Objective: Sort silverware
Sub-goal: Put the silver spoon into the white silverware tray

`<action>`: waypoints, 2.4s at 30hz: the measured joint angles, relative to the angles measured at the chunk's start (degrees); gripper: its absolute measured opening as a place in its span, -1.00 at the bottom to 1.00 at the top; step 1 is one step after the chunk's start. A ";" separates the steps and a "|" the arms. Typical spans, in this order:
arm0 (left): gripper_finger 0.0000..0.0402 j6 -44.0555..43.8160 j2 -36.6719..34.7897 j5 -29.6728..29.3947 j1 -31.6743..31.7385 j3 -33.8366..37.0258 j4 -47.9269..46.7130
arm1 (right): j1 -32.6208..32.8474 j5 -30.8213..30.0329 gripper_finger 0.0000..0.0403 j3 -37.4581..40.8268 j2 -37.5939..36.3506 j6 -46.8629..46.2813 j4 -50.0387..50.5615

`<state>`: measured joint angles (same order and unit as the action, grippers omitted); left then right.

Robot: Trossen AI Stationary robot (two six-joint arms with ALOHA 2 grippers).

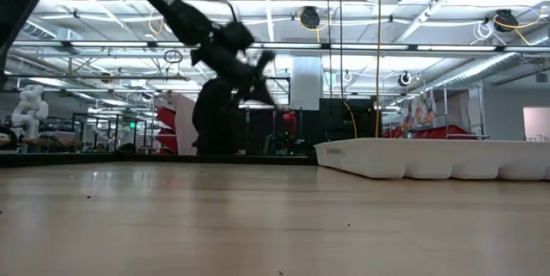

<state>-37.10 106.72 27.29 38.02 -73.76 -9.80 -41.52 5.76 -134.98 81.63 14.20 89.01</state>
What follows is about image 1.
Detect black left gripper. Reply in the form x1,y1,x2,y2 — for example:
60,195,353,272
190,37,290,113

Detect white square pillar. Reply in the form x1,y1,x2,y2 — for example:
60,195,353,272
290,56,324,112

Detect person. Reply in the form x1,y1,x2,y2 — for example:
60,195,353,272
191,77,240,156

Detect black panel screens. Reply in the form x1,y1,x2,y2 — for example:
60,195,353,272
235,97,382,156

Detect red and pink partition panel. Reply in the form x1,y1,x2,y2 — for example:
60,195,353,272
153,91,201,156

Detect colourful hanging cloth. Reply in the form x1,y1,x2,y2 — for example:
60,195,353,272
401,90,437,131

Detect metal shelf rack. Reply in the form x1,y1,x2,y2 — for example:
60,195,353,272
406,85,489,140

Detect white plastic cutlery tray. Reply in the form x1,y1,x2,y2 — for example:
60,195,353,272
315,137,550,181

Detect white robot figure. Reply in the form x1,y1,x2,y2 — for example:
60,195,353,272
10,84,50,139

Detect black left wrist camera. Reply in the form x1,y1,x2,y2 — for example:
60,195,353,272
219,21,256,54

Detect black hanging cable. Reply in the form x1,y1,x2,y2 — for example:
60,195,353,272
338,0,345,101
325,0,333,101

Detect short curved yellow cable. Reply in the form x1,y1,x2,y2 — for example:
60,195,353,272
342,99,358,138

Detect oval wire ring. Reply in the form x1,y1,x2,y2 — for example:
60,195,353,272
162,48,185,65

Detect black metal table frame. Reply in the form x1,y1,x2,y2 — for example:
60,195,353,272
0,151,318,168

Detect black workstation frame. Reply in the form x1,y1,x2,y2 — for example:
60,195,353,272
70,111,150,153

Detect silver ventilation duct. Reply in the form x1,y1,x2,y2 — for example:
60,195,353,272
19,20,83,41
431,51,550,90

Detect pink wall board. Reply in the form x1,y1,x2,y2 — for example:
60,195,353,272
522,107,550,142

